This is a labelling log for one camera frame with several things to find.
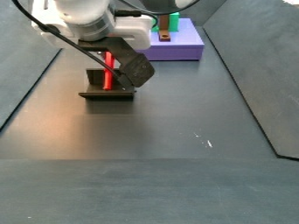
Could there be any black angled bracket holder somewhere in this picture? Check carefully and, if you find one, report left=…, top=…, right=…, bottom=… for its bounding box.
left=79, top=69, right=136, bottom=100

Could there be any black cable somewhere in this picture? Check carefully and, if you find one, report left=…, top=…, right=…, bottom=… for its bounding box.
left=11, top=0, right=136, bottom=91

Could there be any red peg object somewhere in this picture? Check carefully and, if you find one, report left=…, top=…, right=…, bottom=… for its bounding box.
left=103, top=52, right=115, bottom=90

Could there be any brown slotted block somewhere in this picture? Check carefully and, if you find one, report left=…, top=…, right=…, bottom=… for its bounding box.
left=158, top=15, right=171, bottom=42

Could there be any green block left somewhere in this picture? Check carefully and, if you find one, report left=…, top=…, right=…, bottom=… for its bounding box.
left=151, top=25, right=159, bottom=32

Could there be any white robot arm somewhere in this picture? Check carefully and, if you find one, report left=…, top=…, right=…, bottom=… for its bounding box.
left=32, top=0, right=152, bottom=50

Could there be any green block right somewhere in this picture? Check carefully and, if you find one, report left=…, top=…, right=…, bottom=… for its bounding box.
left=168, top=12, right=180, bottom=32

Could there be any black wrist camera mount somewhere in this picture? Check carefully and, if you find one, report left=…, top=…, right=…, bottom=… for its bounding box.
left=79, top=37, right=155, bottom=88

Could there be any purple base board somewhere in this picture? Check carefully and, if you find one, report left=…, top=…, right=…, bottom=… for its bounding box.
left=140, top=18, right=204, bottom=61

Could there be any green block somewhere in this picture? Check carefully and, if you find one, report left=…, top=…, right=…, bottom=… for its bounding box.
left=168, top=12, right=180, bottom=32
left=151, top=25, right=159, bottom=32

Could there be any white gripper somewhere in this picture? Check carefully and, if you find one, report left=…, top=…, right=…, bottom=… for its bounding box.
left=32, top=0, right=152, bottom=50

